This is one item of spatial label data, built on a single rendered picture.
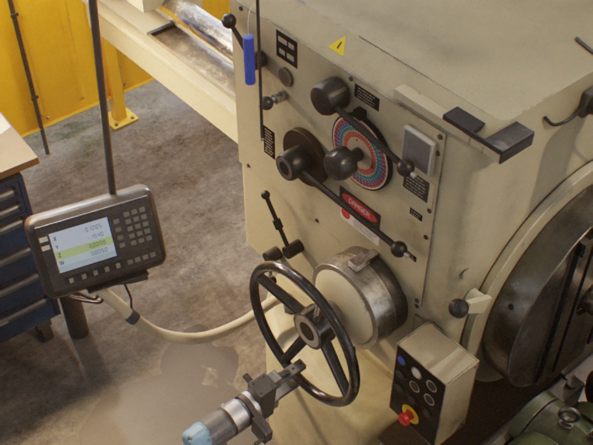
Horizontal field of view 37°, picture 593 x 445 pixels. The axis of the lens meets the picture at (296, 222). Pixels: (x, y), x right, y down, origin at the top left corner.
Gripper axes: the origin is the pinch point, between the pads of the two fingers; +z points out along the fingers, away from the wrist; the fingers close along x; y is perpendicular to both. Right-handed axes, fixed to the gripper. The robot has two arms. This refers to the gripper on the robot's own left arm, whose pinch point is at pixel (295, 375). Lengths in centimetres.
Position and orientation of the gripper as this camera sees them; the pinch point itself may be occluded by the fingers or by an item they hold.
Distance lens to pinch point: 218.0
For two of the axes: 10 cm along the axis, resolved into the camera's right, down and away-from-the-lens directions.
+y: -6.4, -6.2, 4.6
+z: 7.7, -4.4, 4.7
